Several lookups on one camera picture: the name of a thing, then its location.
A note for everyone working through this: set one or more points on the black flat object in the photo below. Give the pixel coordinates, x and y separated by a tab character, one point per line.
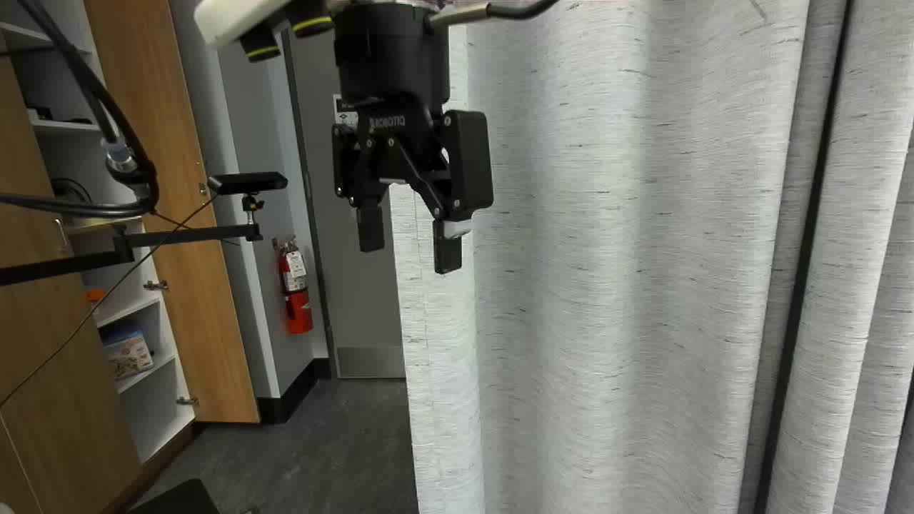
176	499

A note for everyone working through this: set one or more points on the open wooden cabinet door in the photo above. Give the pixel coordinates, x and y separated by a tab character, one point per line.
194	314

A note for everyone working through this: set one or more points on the red fire extinguisher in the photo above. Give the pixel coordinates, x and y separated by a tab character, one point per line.
296	287

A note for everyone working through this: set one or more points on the small orange object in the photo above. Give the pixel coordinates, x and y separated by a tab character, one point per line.
97	294

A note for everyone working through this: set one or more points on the small printed cardboard box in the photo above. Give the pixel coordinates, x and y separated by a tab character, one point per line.
129	356

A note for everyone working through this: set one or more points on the black tripod cross bar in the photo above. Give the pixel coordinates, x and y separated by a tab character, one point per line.
181	236

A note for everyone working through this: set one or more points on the black wrist camera block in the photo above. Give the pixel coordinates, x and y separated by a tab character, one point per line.
470	160

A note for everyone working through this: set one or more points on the wooden cabinet side panel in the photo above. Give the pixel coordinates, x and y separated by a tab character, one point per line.
57	429

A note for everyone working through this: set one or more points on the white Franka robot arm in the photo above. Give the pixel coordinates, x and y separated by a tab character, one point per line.
230	17

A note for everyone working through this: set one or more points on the silver cabinet knob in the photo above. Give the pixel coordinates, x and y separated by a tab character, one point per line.
187	402
154	283

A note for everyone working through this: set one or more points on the white shelf unit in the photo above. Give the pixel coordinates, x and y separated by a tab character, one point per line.
153	410

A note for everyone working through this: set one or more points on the grey door with kick plate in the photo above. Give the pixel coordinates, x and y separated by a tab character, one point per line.
357	304

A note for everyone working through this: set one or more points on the light grey fabric curtain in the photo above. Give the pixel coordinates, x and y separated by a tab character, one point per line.
610	287
857	314

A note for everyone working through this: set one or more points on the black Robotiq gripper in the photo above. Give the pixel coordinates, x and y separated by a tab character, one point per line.
388	57

